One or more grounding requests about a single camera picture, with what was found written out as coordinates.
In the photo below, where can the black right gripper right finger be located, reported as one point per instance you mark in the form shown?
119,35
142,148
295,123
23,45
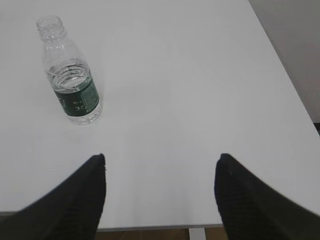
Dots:
252,210

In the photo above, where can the white table leg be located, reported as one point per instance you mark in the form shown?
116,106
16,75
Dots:
197,234

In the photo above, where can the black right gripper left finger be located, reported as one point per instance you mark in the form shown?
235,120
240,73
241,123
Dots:
71,211

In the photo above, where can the clear green-label water bottle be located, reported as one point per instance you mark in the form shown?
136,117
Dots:
68,72

